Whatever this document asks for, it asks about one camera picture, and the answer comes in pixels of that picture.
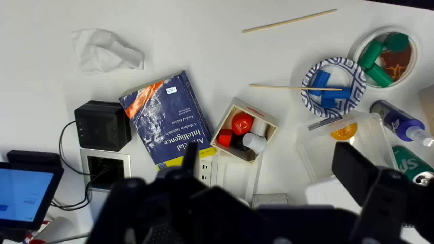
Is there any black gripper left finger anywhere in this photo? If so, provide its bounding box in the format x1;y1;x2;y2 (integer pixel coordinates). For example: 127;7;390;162
87;141;214;244

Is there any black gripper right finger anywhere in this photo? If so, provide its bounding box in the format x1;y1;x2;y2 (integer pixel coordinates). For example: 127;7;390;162
331;141;434;244

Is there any thin wooden straw stick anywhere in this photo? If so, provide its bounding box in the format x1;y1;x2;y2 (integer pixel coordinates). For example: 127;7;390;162
241;7;339;34
248;83;344;92

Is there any blue patterned paper bowl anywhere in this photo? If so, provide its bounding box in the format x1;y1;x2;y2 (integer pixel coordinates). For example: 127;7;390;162
300;56;367;120

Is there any white bowl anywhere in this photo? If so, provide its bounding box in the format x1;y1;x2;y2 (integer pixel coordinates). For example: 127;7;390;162
350;26;419;91

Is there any table power outlet box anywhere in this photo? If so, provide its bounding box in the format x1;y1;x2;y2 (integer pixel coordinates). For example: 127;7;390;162
80;148;133;202

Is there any orange round toy food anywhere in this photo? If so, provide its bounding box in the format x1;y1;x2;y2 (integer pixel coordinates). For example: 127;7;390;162
329;122;359;141

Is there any clear plastic container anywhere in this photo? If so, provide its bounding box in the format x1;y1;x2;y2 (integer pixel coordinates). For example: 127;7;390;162
295;113;399;182

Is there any spray bottle with blue label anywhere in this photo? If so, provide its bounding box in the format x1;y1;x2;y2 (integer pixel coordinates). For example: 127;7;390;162
369;99;434;149

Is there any black cube power adapter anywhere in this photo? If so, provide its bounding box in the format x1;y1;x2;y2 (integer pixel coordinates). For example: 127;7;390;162
73;99;133;153

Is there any blue book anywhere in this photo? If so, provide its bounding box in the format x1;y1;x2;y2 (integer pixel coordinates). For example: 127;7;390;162
119;71;217;170

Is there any white outlet strip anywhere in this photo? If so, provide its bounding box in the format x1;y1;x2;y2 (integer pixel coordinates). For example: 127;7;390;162
198;151;263;204

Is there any tablet with blue screen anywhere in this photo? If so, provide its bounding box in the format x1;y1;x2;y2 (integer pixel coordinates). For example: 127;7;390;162
0;149;65;236

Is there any blue toy block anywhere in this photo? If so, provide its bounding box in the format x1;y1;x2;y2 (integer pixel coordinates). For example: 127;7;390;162
310;68;332;98
320;87;355;111

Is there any small red toy cylinder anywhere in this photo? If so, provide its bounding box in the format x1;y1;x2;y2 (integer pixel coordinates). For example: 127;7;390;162
215;129;234;148

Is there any green toy cylinder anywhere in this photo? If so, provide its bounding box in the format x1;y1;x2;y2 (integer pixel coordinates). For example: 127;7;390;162
358;40;385;71
365;65;393;88

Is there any light wooden toy box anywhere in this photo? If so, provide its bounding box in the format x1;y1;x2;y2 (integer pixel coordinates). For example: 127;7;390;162
210;97;279;163

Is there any white toy cylinder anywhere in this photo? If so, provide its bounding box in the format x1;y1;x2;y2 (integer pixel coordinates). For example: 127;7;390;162
249;118;270;137
241;133;268;155

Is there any red toy ball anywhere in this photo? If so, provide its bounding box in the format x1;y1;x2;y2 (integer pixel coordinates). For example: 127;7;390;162
230;111;255;136

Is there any green toy cap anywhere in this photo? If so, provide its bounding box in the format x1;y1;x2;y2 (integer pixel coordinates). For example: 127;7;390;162
384;31;411;53

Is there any crumpled white tissue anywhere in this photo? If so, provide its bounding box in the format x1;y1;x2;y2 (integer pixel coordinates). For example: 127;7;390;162
70;29;146;75

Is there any black power cable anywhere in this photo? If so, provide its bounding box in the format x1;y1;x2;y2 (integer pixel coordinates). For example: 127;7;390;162
50;120;93;213

